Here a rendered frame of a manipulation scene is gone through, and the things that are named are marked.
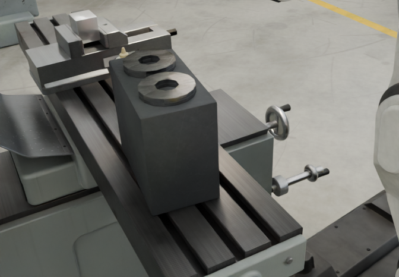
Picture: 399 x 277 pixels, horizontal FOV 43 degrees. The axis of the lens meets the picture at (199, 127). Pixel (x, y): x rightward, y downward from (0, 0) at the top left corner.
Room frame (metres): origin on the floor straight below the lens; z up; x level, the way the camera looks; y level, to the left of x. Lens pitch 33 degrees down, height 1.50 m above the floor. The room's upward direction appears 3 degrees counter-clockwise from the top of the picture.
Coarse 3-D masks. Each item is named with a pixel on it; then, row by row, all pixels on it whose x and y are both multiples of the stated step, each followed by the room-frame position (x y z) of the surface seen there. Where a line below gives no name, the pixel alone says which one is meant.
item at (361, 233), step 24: (384, 192) 1.04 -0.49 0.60; (360, 216) 0.96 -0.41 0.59; (384, 216) 0.95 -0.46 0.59; (312, 240) 0.88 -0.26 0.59; (336, 240) 0.88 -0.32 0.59; (360, 240) 0.88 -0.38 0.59; (384, 240) 0.87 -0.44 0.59; (312, 264) 0.78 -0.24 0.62; (336, 264) 0.80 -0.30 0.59; (360, 264) 0.80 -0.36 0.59; (384, 264) 0.82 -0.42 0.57
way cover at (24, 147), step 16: (0, 96) 1.13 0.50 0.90; (16, 96) 1.16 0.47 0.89; (32, 96) 1.17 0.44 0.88; (0, 112) 1.02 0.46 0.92; (16, 112) 1.07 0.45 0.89; (32, 112) 1.08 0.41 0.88; (48, 112) 1.09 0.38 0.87; (0, 128) 0.93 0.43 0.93; (16, 128) 0.98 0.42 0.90; (32, 128) 1.00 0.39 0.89; (48, 128) 1.01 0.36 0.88; (0, 144) 0.85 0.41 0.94; (16, 144) 0.90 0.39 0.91; (32, 144) 0.92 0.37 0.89; (48, 144) 0.93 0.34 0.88; (64, 144) 0.94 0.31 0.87
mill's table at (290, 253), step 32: (32, 32) 1.46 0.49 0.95; (64, 96) 1.04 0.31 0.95; (96, 96) 1.03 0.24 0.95; (96, 128) 0.89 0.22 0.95; (96, 160) 0.77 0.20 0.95; (224, 160) 0.75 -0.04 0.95; (128, 192) 0.68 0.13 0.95; (224, 192) 0.66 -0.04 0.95; (256, 192) 0.66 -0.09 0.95; (128, 224) 0.62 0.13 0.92; (160, 224) 0.59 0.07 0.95; (192, 224) 0.59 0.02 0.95; (224, 224) 0.58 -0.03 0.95; (256, 224) 0.60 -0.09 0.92; (288, 224) 0.58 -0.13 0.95; (160, 256) 0.52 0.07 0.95; (192, 256) 0.54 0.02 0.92; (224, 256) 0.52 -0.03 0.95; (256, 256) 0.52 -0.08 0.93; (288, 256) 0.54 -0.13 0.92
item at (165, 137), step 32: (128, 64) 0.76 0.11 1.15; (160, 64) 0.76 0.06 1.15; (128, 96) 0.68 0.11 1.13; (160, 96) 0.65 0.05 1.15; (192, 96) 0.66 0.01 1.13; (128, 128) 0.71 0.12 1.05; (160, 128) 0.62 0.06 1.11; (192, 128) 0.63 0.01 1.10; (128, 160) 0.76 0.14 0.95; (160, 160) 0.62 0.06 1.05; (192, 160) 0.63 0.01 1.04; (160, 192) 0.61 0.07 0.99; (192, 192) 0.63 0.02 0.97
